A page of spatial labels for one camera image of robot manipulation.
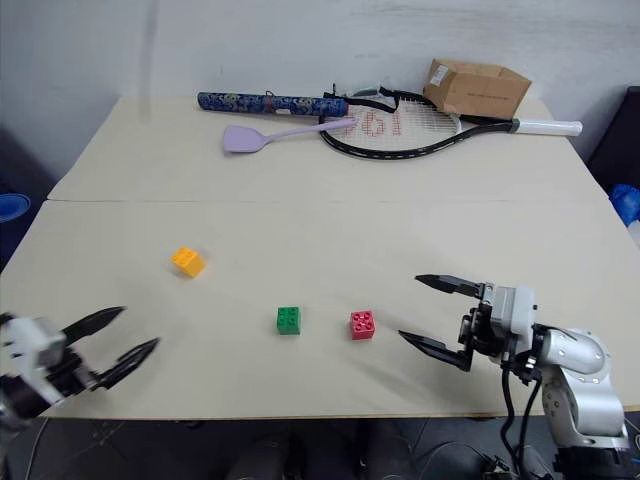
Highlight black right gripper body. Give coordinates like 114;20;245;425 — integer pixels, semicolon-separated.
457;282;505;362

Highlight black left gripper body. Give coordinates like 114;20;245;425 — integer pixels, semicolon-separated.
47;348;109;399

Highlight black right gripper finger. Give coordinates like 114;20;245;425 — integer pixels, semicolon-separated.
414;273;482;302
397;329;474;373

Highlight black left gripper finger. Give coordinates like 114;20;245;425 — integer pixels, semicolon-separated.
62;306;126;346
93;337;161;392

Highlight red toy brick cube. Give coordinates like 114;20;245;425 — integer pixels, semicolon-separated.
349;309;378;342

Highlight yellow toy brick cube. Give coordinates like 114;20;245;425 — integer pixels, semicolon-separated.
170;246;207;279

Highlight blue round object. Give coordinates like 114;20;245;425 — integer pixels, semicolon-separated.
0;193;32;224

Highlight green toy brick cube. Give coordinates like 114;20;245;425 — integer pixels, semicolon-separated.
275;305;303;336

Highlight black and white tennis racket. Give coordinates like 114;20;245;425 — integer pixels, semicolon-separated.
318;87;584;163

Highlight brown cardboard box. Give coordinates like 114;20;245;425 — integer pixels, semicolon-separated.
422;58;533;121

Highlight blue crumpled object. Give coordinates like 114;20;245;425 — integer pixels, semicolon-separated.
608;183;640;229

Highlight black furniture piece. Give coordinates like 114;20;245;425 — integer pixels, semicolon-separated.
586;85;640;197

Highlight lilac plastic spatula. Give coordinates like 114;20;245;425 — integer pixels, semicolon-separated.
222;117;358;155

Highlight blue patterned tube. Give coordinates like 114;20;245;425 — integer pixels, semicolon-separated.
196;90;350;121

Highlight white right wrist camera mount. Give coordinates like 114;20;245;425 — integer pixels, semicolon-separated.
482;284;539;364

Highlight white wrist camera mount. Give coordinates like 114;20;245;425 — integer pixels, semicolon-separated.
482;284;539;364
0;313;69;404

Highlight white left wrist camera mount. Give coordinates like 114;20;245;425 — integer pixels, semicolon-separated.
0;313;69;404

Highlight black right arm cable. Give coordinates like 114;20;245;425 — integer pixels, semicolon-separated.
499;367;546;480

